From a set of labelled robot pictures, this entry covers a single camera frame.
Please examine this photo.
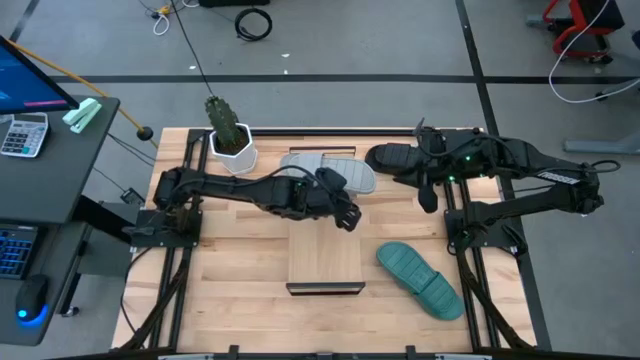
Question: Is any mint green stapler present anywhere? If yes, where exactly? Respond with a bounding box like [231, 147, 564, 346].
[61, 97, 103, 135]

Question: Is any black keyboard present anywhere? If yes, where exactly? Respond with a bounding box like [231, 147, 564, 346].
[0, 224, 39, 281]

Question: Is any grey calculator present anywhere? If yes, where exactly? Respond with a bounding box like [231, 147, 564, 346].
[0, 112, 50, 159]

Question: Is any black aluminium table frame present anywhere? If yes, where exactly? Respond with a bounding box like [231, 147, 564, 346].
[119, 126, 539, 360]

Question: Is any black computer mouse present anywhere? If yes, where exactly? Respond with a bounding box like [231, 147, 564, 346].
[14, 273, 50, 324]

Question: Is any coiled black cable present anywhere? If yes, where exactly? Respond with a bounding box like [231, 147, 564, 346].
[234, 7, 274, 42]

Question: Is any red frame rolling stool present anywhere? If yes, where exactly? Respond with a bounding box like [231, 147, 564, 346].
[542, 0, 626, 65]

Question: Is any computer monitor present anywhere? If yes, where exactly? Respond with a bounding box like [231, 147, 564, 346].
[0, 34, 80, 116]

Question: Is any green foam slipper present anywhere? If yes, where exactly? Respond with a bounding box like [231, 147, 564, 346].
[375, 241, 466, 322]

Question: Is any black foam slipper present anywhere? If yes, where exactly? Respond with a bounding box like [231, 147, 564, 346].
[364, 142, 426, 177]

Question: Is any black desk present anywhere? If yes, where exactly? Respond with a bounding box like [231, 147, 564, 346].
[0, 95, 121, 226]

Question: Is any grey foam slipper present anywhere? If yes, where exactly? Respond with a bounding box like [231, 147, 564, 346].
[278, 152, 377, 197]

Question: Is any green cactus plant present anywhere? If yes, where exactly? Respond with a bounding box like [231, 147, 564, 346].
[203, 95, 241, 151]

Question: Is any white cable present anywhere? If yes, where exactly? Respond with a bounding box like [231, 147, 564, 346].
[548, 0, 640, 105]

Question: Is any black power adapter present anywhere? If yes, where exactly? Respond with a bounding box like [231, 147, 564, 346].
[119, 187, 146, 205]

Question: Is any white hexagonal planter pot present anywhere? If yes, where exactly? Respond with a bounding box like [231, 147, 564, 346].
[208, 122, 259, 176]

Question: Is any long black floor cable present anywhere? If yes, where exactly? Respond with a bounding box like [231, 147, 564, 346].
[169, 0, 215, 99]

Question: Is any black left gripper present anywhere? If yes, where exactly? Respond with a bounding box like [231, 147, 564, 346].
[299, 172, 362, 232]

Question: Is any wooden shelf black metal frame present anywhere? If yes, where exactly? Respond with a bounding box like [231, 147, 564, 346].
[285, 145, 367, 296]

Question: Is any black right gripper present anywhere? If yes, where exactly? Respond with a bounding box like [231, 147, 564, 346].
[412, 117, 471, 214]

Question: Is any yellow rope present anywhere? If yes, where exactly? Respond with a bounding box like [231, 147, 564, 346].
[4, 38, 159, 149]

